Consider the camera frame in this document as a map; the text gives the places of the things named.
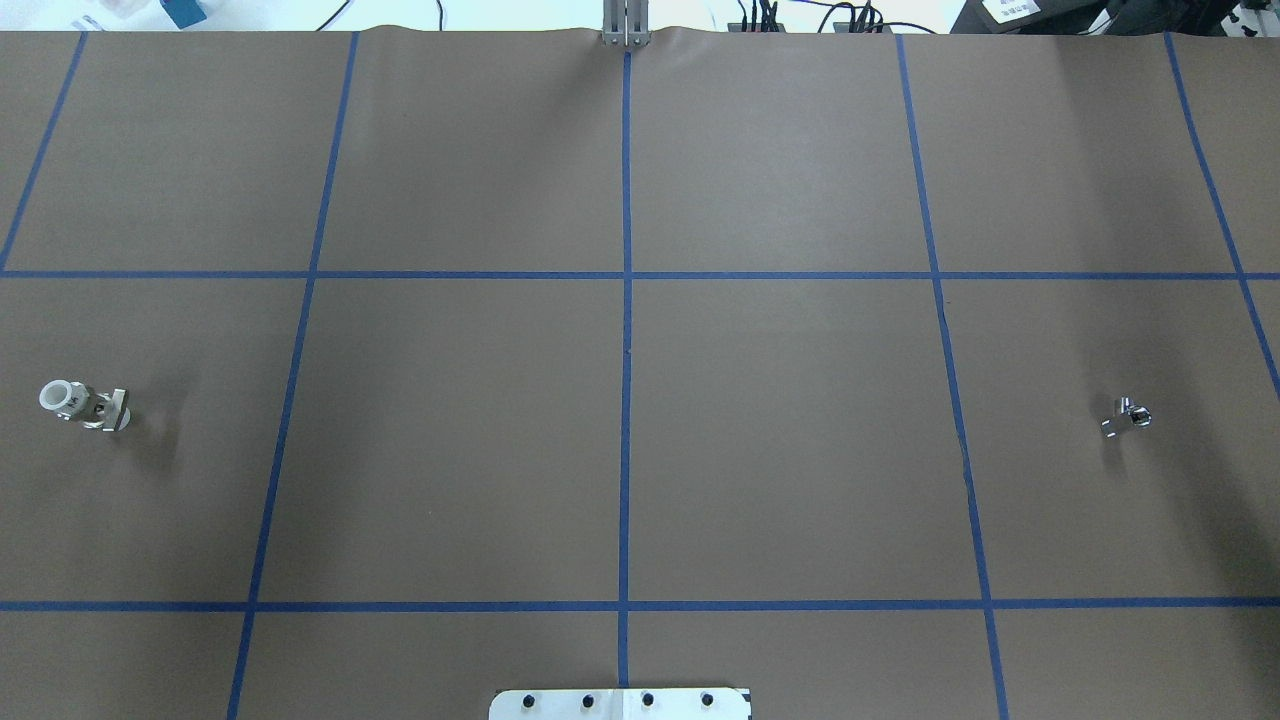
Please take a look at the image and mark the chrome elbow pipe fitting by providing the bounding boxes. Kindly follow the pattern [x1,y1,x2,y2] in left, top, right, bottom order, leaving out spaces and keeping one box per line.
[1100,396,1153,439]

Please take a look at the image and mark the white PPR ball valve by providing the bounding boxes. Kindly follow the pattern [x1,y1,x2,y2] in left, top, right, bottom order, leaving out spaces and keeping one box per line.
[38,379,131,433]

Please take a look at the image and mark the black power strip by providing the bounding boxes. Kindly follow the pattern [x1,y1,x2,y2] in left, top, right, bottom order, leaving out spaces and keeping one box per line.
[828,14,893,35]

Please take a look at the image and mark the black equipment with label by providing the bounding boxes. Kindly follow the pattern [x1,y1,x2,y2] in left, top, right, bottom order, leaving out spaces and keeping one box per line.
[948,1,1277,37]

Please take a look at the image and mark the blue box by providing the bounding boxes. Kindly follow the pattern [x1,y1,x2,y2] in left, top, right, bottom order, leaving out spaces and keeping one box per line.
[159,0,209,29]

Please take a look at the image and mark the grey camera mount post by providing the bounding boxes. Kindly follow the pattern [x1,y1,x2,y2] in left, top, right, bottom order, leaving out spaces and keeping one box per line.
[600,0,652,51]

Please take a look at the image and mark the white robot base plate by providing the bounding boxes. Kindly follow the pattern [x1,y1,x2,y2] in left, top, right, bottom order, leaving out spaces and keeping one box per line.
[488,687,753,719]

